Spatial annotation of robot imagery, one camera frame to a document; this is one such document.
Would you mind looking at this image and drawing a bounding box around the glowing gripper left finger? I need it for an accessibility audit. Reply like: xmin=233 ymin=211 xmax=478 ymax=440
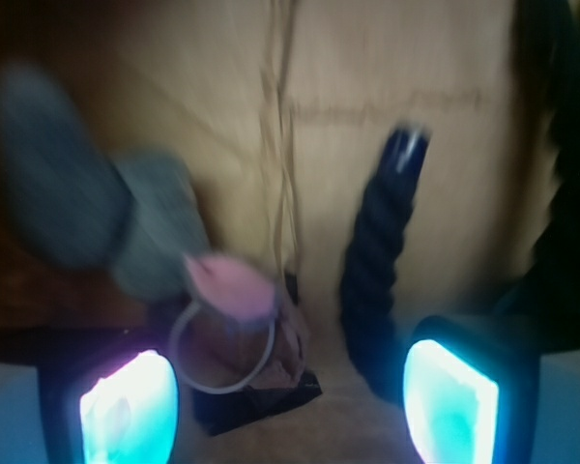
xmin=42 ymin=349 xmax=180 ymax=463

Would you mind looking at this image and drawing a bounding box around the dark blue twisted rope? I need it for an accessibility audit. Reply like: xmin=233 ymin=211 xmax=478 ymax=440
xmin=337 ymin=0 xmax=580 ymax=402

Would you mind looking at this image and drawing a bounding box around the gray plush elephant toy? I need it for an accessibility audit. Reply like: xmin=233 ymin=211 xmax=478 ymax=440
xmin=0 ymin=60 xmax=279 ymax=393

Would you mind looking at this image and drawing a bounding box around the brown paper bag bin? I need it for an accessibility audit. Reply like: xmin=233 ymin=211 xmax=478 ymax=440
xmin=0 ymin=1 xmax=563 ymax=449

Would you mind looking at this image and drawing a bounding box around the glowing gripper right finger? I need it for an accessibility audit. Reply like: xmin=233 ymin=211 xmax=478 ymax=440
xmin=402 ymin=314 xmax=538 ymax=463

